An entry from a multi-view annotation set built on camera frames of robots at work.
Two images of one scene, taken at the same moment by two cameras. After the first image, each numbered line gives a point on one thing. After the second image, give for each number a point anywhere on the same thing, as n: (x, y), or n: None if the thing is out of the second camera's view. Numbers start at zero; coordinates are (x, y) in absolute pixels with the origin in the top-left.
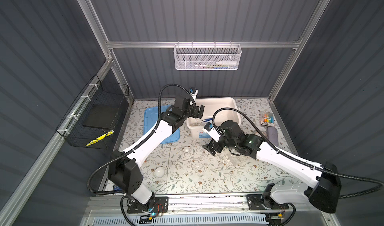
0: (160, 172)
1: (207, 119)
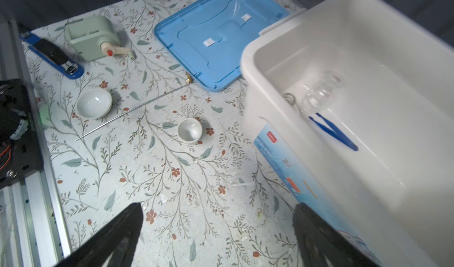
0: (93, 103)
1: (339, 134)
